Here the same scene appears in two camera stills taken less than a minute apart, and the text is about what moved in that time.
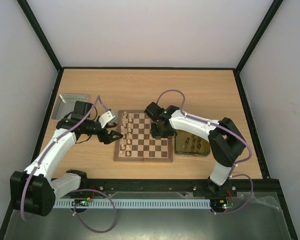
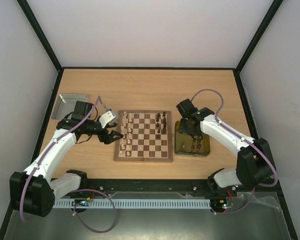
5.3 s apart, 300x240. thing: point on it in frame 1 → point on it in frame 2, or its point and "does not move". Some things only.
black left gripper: x=102 y=138 does not move
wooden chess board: x=137 y=143 does not move
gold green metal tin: x=189 y=143 does not move
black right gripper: x=160 y=132 → x=192 y=133
